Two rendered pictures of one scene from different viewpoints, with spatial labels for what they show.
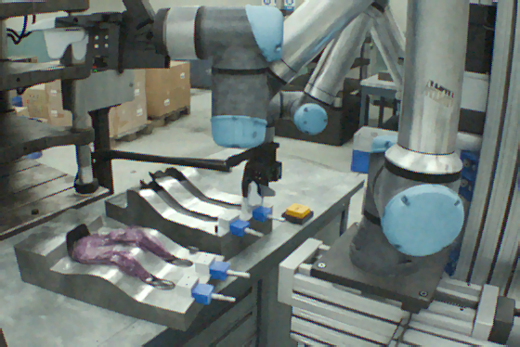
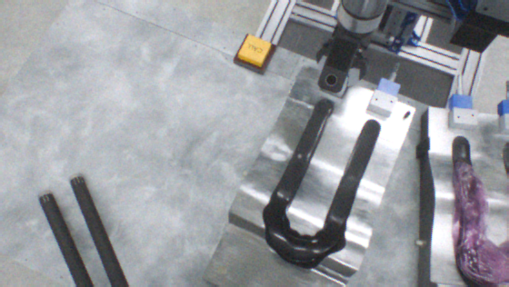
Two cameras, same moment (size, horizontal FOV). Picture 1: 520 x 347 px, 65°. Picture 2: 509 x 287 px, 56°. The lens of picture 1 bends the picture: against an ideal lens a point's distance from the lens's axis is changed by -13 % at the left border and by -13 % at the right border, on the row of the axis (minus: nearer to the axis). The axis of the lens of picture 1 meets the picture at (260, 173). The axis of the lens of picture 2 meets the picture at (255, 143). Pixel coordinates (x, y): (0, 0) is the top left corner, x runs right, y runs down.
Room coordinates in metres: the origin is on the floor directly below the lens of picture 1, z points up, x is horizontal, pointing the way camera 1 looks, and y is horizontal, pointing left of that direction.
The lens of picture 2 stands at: (1.47, 0.46, 1.82)
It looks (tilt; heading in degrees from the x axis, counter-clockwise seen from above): 70 degrees down; 262
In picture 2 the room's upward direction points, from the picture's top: straight up
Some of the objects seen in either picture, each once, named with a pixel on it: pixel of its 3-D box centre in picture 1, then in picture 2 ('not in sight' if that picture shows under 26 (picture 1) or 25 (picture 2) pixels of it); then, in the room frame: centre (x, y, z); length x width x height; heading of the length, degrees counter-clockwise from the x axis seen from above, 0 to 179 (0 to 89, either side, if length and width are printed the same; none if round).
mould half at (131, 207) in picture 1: (183, 204); (313, 190); (1.32, 0.24, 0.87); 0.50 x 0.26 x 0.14; 57
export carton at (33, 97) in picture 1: (45, 100); not in sight; (5.79, 3.02, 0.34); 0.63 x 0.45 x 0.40; 63
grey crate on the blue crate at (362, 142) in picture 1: (387, 142); not in sight; (4.15, -1.21, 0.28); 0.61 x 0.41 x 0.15; 63
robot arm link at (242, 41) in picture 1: (240, 34); not in sight; (0.62, 0.03, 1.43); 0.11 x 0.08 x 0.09; 85
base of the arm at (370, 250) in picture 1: (391, 232); not in sight; (0.73, -0.24, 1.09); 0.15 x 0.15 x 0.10
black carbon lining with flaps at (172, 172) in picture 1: (184, 192); (324, 179); (1.30, 0.23, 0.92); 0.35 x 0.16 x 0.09; 57
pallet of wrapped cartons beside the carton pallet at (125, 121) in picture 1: (94, 97); not in sight; (5.19, 2.02, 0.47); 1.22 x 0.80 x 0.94; 67
